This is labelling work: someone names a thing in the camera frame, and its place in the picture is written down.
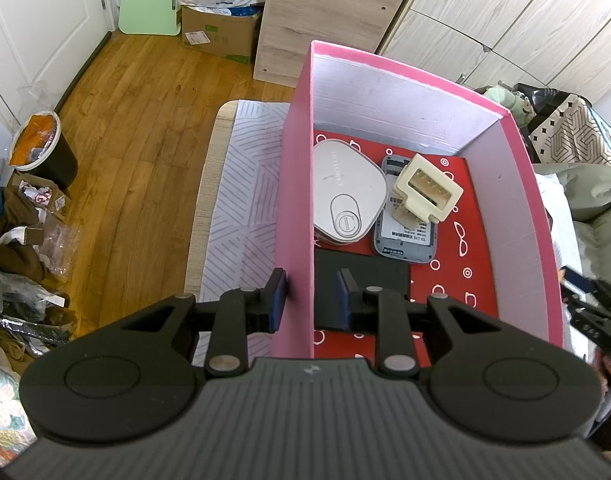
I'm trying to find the red printed cloth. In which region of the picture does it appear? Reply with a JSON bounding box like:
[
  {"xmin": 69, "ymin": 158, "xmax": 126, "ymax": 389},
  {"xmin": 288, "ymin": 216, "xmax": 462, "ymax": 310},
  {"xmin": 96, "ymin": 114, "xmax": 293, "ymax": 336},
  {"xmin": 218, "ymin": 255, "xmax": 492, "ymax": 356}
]
[{"xmin": 313, "ymin": 132, "xmax": 501, "ymax": 361}]

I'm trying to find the white pocket router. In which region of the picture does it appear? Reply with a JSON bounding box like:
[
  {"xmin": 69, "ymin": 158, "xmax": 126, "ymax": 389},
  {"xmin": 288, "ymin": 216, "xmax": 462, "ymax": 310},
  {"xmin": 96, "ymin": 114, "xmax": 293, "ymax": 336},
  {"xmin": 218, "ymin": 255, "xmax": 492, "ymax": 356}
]
[{"xmin": 373, "ymin": 154, "xmax": 440, "ymax": 264}]

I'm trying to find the pink cardboard box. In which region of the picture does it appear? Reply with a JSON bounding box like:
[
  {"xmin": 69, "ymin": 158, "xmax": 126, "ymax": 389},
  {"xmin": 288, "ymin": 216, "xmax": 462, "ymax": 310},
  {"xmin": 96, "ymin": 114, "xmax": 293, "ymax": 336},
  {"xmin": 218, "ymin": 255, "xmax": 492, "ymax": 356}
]
[{"xmin": 272, "ymin": 40, "xmax": 566, "ymax": 361}]

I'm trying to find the brown box with scraps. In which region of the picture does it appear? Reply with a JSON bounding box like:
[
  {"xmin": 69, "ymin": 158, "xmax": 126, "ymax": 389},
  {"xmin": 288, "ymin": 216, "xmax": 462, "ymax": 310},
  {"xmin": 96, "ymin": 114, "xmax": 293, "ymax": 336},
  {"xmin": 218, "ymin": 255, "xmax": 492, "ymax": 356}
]
[{"xmin": 8, "ymin": 170, "xmax": 74, "ymax": 221}]

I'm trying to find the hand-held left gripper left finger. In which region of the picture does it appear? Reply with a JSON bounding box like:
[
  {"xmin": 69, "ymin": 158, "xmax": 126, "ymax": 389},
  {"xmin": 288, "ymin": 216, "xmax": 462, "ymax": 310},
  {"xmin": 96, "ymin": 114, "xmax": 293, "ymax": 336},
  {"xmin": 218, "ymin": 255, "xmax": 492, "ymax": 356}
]
[{"xmin": 93, "ymin": 268, "xmax": 290, "ymax": 378}]

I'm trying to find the brown cloth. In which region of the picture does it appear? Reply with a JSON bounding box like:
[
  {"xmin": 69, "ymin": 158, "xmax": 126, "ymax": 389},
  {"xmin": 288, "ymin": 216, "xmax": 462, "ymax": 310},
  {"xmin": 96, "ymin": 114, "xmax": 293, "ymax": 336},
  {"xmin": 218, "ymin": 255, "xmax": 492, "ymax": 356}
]
[{"xmin": 0, "ymin": 195, "xmax": 51, "ymax": 281}]

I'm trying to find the floral cloth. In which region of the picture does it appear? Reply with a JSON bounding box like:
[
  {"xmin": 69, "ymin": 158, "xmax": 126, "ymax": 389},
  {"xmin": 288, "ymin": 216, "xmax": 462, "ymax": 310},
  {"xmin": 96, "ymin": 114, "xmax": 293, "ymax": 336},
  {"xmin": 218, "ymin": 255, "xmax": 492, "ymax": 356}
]
[{"xmin": 0, "ymin": 365, "xmax": 36, "ymax": 466}]

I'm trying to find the clear plastic bag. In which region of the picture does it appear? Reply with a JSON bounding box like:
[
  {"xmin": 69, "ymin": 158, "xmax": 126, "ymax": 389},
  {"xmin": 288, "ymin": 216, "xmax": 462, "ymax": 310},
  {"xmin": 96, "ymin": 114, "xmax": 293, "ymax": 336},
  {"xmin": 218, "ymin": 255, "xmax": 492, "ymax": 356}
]
[{"xmin": 36, "ymin": 215, "xmax": 84, "ymax": 276}]

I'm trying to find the pale green cloth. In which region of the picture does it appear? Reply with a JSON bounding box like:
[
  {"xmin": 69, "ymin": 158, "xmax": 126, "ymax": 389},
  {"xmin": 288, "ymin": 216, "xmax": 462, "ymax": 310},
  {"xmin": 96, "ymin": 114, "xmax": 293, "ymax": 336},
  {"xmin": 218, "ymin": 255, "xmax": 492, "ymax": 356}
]
[{"xmin": 483, "ymin": 85, "xmax": 533, "ymax": 123}]

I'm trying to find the cream plastic clip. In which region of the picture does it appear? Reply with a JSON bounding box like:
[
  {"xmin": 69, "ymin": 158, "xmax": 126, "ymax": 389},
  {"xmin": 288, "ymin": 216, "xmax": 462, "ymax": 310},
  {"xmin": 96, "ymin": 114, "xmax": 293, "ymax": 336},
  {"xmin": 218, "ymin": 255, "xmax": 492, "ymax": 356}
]
[{"xmin": 393, "ymin": 154, "xmax": 463, "ymax": 231}]

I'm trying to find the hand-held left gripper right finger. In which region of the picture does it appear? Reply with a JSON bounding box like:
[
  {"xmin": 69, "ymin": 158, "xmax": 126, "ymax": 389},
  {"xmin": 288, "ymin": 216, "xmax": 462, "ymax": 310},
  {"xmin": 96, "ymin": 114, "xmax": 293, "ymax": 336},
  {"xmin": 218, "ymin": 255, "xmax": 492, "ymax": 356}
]
[{"xmin": 337, "ymin": 268, "xmax": 523, "ymax": 378}]

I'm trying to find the olive green jacket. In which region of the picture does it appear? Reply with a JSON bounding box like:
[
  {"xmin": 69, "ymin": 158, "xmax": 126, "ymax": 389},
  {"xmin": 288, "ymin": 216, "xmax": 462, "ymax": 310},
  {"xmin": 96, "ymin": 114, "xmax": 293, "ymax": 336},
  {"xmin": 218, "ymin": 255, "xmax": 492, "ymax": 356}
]
[{"xmin": 533, "ymin": 162, "xmax": 611, "ymax": 281}]

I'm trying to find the geometric patterned bag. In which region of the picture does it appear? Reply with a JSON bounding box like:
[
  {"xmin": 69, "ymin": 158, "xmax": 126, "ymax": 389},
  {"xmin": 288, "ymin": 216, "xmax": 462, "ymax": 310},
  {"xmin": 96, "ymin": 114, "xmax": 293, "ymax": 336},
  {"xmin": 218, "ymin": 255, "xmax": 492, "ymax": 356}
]
[{"xmin": 515, "ymin": 82, "xmax": 611, "ymax": 168}]

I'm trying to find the light wooden wardrobe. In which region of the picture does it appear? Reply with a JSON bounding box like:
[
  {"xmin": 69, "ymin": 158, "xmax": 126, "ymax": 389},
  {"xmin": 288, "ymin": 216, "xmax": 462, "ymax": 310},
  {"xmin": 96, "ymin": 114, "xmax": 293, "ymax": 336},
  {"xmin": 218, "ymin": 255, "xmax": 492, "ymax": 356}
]
[{"xmin": 375, "ymin": 0, "xmax": 611, "ymax": 111}]

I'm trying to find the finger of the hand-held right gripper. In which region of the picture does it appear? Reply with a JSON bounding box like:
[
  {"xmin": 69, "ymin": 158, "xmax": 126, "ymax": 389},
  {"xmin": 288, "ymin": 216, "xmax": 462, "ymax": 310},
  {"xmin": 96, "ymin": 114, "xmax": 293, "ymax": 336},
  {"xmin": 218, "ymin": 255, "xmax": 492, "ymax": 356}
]
[{"xmin": 559, "ymin": 267, "xmax": 611, "ymax": 356}]

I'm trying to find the brown cardboard box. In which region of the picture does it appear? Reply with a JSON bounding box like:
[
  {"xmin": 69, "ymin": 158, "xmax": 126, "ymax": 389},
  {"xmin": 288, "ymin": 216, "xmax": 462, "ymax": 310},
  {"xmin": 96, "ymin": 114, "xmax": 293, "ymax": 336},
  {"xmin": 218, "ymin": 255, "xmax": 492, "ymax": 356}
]
[{"xmin": 180, "ymin": 5, "xmax": 263, "ymax": 65}]

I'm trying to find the white door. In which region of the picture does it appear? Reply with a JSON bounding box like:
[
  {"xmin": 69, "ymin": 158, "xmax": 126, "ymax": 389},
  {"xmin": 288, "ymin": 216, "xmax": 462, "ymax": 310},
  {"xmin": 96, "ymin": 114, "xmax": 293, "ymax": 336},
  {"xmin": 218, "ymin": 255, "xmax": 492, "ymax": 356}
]
[{"xmin": 0, "ymin": 0, "xmax": 116, "ymax": 126}]

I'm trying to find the wooden bookshelf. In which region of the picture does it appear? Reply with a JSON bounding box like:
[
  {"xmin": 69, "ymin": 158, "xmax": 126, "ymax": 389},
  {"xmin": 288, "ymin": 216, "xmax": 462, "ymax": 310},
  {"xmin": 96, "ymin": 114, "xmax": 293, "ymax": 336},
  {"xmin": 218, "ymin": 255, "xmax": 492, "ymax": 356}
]
[{"xmin": 253, "ymin": 0, "xmax": 406, "ymax": 86}]

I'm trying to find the rounded compact case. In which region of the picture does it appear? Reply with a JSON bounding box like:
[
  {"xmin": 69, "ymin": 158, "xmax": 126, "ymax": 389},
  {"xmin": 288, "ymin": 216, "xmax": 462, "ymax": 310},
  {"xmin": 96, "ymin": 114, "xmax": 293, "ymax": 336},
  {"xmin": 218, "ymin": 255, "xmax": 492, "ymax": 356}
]
[{"xmin": 314, "ymin": 138, "xmax": 389, "ymax": 247}]

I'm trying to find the black power bank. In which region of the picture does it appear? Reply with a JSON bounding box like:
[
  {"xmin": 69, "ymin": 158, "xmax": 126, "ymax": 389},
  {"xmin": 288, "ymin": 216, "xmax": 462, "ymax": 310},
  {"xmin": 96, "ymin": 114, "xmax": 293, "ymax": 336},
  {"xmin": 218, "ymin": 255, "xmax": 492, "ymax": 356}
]
[{"xmin": 313, "ymin": 250, "xmax": 412, "ymax": 331}]

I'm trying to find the trash bin with orange bag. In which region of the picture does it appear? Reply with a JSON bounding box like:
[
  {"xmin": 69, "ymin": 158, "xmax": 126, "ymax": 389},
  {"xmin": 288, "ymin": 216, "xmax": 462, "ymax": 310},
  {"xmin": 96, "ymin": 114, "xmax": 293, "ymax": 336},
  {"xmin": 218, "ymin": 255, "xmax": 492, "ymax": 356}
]
[{"xmin": 10, "ymin": 111, "xmax": 79, "ymax": 188}]

